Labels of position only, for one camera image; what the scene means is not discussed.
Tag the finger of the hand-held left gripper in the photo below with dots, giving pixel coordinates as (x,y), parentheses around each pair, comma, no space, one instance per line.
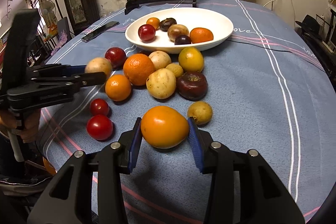
(76,70)
(92,78)

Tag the yellow lemon fruit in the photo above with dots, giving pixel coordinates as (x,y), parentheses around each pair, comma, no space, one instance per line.
(191,59)

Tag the person's dark clothing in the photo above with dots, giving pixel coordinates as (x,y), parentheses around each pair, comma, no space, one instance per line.
(15,169)

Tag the orange mandarin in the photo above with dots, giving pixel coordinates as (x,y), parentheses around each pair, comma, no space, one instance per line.
(138,69)
(201,35)

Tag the dark purple plum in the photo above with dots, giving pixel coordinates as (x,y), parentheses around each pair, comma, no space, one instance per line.
(182,40)

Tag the person's left hand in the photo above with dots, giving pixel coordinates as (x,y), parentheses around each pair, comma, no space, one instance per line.
(31,127)

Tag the tan longan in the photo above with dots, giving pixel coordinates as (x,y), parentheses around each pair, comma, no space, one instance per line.
(176,71)
(200,112)

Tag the dark red plum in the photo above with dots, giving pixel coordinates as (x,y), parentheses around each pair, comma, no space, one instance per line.
(115,57)
(146,32)

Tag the small orange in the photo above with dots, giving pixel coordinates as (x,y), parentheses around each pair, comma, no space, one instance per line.
(153,23)
(118,88)

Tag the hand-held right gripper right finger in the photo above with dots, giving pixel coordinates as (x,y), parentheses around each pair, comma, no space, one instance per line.
(195,148)

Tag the red cherry tomato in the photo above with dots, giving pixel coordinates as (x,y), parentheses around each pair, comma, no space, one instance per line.
(99,127)
(99,107)

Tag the large potato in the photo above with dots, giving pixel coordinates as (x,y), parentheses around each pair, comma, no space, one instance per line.
(161,83)

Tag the white standing fan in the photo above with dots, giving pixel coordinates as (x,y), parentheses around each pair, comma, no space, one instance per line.
(47,8)

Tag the egg-shaped yellow-orange persimmon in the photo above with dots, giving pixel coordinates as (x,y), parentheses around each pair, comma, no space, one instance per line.
(164,127)

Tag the white oval plate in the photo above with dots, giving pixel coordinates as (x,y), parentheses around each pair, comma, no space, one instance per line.
(220,27)

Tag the black hat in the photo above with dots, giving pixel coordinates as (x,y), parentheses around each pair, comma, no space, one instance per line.
(311,23)

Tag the small potato back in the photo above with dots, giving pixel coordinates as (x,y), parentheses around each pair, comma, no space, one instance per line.
(160,59)

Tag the black computer desk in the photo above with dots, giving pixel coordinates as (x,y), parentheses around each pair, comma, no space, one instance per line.
(323,53)

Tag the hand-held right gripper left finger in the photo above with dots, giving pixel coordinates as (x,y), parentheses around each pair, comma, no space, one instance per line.
(135,145)

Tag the purple cloth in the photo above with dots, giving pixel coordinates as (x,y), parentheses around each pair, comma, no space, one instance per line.
(61,41)

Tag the black smartphone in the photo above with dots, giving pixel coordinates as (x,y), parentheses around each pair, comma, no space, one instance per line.
(101,31)

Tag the brown passion fruit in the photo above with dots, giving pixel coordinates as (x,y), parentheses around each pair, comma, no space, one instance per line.
(178,32)

